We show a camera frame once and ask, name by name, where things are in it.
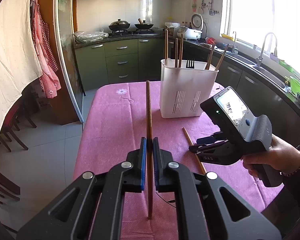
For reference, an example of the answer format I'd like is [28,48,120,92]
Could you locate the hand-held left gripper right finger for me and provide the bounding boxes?
[152,137,282,240]

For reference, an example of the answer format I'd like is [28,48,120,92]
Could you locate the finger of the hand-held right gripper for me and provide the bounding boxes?
[197,131,226,145]
[189,141,231,156]

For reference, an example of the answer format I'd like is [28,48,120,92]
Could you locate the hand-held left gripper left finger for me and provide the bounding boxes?
[16,137,147,240]

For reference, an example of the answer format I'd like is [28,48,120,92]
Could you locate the white plastic utensil holder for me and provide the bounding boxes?
[160,58,219,119]

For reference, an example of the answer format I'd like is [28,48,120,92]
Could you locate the person's right hand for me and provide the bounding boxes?
[242,134,300,179]

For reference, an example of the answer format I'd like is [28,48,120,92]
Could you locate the dark kitchen cabinets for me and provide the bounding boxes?
[182,40,300,157]

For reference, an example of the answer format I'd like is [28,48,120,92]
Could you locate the pink floral tablecloth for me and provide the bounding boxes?
[73,81,285,240]

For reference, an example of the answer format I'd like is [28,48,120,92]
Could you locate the steel kitchen sink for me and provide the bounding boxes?
[224,51,289,91]

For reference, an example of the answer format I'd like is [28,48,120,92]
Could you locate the green dish rack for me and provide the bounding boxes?
[285,76,300,98]

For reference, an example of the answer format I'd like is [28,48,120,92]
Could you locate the tall gooseneck faucet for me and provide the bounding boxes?
[255,32,278,67]

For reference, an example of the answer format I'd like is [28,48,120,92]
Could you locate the small chrome faucet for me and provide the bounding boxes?
[231,31,238,54]

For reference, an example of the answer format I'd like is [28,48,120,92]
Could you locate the white rice cooker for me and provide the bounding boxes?
[177,13,204,40]

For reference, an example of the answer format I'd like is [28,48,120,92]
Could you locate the green kitchen cabinets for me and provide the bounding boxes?
[73,37,166,92]

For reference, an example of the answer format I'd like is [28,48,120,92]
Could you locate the white plastic bag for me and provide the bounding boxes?
[164,22,181,37]

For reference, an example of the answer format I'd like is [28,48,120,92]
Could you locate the kitchen window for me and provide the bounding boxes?
[220,0,300,81]

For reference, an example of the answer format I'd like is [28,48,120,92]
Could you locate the gas stove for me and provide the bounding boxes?
[108,29,162,37]

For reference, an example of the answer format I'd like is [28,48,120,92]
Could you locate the dark chair red cushion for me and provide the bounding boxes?
[0,97,37,153]

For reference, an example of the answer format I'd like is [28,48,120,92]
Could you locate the clear plastic bag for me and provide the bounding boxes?
[74,30,109,43]

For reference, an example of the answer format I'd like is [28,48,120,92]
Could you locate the red checked apron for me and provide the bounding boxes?
[30,0,62,99]

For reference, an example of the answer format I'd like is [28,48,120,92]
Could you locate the black wok with lid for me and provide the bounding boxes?
[108,18,131,32]

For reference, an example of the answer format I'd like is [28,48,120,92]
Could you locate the white hanging cloth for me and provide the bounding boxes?
[0,0,43,144]

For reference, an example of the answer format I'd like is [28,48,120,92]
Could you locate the wall hooks with utensils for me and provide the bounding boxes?
[191,0,219,16]

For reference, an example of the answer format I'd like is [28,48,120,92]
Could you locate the black wok wooden handle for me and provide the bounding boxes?
[134,18,155,30]

